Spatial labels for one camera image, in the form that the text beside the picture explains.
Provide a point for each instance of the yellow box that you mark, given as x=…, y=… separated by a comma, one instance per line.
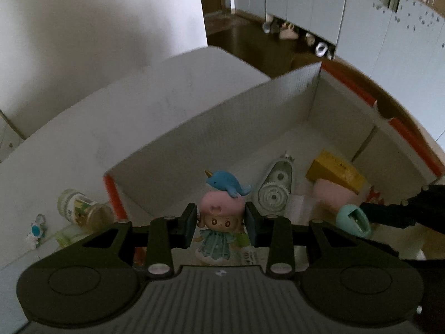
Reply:
x=333, y=172

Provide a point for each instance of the pale pink shoe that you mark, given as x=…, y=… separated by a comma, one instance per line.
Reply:
x=288, y=32

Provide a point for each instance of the orange plastic toy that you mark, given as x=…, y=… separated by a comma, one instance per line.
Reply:
x=374, y=195

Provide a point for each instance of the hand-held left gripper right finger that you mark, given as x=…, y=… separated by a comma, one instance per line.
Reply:
x=252, y=227

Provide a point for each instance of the pink-haired doll with blue narwhal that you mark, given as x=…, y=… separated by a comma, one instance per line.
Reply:
x=217, y=222

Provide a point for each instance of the silver shoe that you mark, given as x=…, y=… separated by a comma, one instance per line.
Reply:
x=321, y=48
x=267, y=27

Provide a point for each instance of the green marker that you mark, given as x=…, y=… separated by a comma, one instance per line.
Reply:
x=69, y=236

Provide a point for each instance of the orange-red cardboard box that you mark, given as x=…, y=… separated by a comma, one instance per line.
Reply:
x=243, y=128

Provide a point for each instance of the pink sponge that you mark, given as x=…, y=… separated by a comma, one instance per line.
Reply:
x=330, y=193

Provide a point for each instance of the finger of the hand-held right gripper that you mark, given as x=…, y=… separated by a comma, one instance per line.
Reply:
x=389, y=214

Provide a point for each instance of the white wall cabinet unit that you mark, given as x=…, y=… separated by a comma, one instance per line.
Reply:
x=382, y=41

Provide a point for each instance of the teal pencil sharpener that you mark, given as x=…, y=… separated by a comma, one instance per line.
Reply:
x=347, y=217

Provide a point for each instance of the white correction tape dispenser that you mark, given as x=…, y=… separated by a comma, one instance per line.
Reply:
x=274, y=191

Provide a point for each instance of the green-lidded printed jar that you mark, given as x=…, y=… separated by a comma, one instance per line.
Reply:
x=80, y=208

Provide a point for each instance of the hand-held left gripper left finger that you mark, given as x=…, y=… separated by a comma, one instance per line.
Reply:
x=190, y=223

